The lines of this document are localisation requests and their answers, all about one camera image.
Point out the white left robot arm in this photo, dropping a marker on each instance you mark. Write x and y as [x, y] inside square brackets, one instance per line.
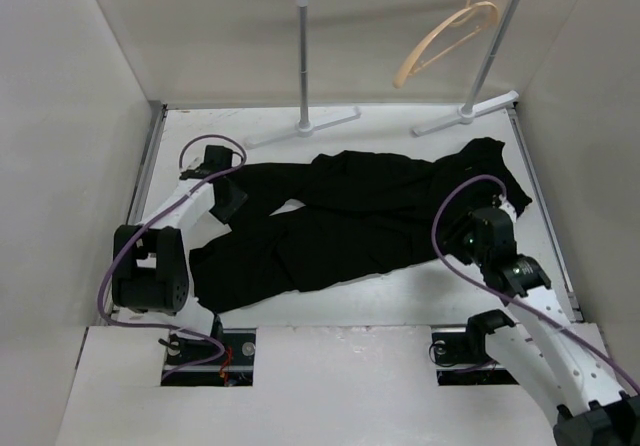
[152, 283]

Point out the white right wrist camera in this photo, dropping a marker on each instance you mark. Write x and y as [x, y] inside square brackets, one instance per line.
[508, 208]

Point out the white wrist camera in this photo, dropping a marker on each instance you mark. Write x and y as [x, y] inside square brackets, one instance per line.
[508, 208]
[196, 173]

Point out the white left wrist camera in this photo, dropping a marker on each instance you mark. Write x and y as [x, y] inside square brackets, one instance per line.
[196, 173]

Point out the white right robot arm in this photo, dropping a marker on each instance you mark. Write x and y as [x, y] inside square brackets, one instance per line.
[571, 382]

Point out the black trousers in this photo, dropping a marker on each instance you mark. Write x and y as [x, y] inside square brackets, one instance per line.
[306, 227]

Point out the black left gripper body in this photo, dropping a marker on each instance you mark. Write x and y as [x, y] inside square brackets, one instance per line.
[228, 206]

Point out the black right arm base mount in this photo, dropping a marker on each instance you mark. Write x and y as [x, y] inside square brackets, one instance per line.
[458, 365]

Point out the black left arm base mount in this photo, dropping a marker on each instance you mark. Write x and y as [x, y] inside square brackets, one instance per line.
[195, 362]

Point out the beige wooden clothes hanger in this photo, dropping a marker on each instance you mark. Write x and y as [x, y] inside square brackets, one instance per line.
[473, 19]

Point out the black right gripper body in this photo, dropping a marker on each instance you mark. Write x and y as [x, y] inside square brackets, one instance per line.
[460, 243]

